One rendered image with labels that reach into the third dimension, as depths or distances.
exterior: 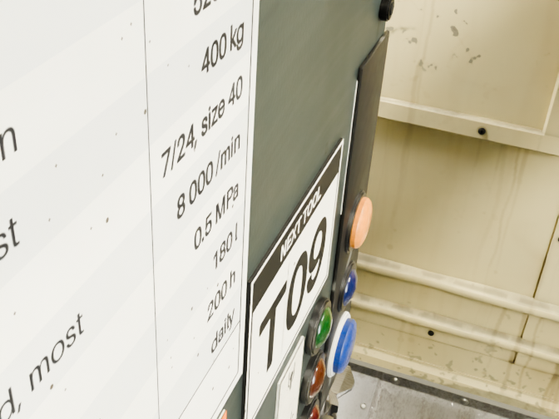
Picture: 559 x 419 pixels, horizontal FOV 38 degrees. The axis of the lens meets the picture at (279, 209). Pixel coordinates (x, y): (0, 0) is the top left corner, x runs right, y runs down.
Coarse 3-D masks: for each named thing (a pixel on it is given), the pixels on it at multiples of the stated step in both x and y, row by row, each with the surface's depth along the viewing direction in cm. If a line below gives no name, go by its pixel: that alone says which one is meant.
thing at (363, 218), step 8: (368, 200) 38; (360, 208) 38; (368, 208) 38; (360, 216) 37; (368, 216) 38; (360, 224) 37; (368, 224) 38; (352, 232) 37; (360, 232) 38; (352, 240) 38; (360, 240) 38
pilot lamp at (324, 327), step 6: (324, 312) 36; (330, 312) 36; (324, 318) 36; (330, 318) 36; (324, 324) 36; (330, 324) 36; (318, 330) 35; (324, 330) 36; (318, 336) 35; (324, 336) 36; (318, 342) 36; (324, 342) 36
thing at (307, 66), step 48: (288, 0) 21; (336, 0) 26; (384, 0) 33; (288, 48) 22; (336, 48) 28; (288, 96) 24; (336, 96) 30; (288, 144) 25; (288, 192) 26; (336, 240) 37; (240, 384) 26
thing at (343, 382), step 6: (348, 366) 92; (342, 372) 91; (348, 372) 91; (336, 378) 90; (342, 378) 90; (348, 378) 91; (336, 384) 90; (342, 384) 90; (348, 384) 90; (336, 390) 89; (342, 390) 89; (348, 390) 89; (336, 396) 88; (342, 396) 89
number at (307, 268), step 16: (320, 224) 32; (304, 240) 30; (320, 240) 32; (304, 256) 30; (320, 256) 33; (304, 272) 31; (320, 272) 34; (288, 288) 29; (304, 288) 32; (288, 304) 30; (304, 304) 32; (288, 320) 30; (288, 336) 31
